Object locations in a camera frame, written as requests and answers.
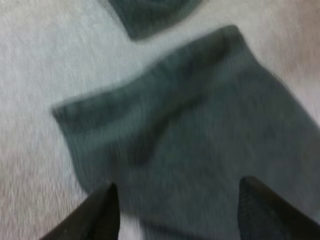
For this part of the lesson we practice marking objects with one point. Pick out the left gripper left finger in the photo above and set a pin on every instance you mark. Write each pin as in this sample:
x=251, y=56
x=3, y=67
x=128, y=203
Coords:
x=92, y=220

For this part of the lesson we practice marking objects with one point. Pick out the grey-green towel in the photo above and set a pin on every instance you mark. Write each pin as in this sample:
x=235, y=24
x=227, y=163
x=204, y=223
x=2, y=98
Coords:
x=152, y=17
x=190, y=130

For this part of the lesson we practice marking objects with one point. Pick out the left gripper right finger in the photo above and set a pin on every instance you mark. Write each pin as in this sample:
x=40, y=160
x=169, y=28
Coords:
x=270, y=215

